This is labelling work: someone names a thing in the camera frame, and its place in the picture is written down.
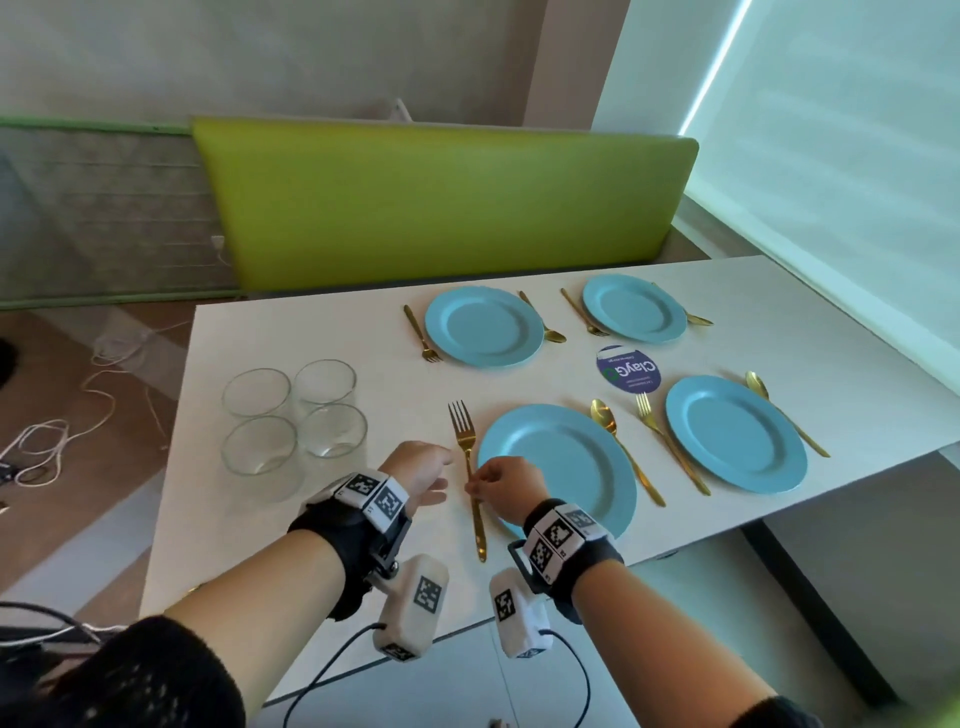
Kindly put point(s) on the person's left hand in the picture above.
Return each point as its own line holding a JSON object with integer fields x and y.
{"x": 412, "y": 465}

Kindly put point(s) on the person's right hand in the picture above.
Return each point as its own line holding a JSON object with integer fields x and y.
{"x": 514, "y": 487}

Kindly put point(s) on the person's right fingers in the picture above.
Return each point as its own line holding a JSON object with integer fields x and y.
{"x": 481, "y": 481}

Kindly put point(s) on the person's left thumb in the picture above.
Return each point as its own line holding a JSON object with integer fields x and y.
{"x": 433, "y": 496}

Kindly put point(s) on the gold fork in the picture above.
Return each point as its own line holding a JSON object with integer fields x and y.
{"x": 477, "y": 532}
{"x": 581, "y": 311}
{"x": 671, "y": 442}
{"x": 420, "y": 334}

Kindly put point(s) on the person's right forearm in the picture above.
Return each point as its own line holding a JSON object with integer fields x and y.
{"x": 660, "y": 645}

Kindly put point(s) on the person's left forearm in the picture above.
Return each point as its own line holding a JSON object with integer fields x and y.
{"x": 262, "y": 600}

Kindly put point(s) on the blue plate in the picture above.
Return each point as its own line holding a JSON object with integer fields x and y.
{"x": 484, "y": 326}
{"x": 735, "y": 435}
{"x": 570, "y": 457}
{"x": 634, "y": 307}

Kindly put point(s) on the clear glass tumbler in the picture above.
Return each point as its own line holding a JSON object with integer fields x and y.
{"x": 259, "y": 446}
{"x": 334, "y": 431}
{"x": 256, "y": 391}
{"x": 325, "y": 381}

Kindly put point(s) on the gold spoon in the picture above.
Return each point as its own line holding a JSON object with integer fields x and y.
{"x": 757, "y": 386}
{"x": 604, "y": 414}
{"x": 699, "y": 320}
{"x": 553, "y": 335}

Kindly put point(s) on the round blue and white sticker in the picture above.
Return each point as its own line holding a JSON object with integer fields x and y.
{"x": 630, "y": 369}

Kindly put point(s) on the green bench backrest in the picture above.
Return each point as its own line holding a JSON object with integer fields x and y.
{"x": 442, "y": 202}

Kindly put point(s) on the black knit left sleeve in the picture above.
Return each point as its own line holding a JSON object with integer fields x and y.
{"x": 142, "y": 675}

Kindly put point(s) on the black knit sleeve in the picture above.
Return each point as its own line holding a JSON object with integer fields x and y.
{"x": 780, "y": 712}
{"x": 142, "y": 675}

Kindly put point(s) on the black knit right sleeve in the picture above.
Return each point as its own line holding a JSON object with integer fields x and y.
{"x": 780, "y": 712}

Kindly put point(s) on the white window blind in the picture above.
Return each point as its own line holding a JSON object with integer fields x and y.
{"x": 832, "y": 150}

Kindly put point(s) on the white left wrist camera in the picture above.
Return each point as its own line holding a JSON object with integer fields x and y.
{"x": 416, "y": 600}

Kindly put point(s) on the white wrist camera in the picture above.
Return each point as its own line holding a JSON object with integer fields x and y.
{"x": 416, "y": 600}
{"x": 517, "y": 615}

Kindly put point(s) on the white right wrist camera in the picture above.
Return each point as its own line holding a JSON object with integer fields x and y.
{"x": 517, "y": 615}

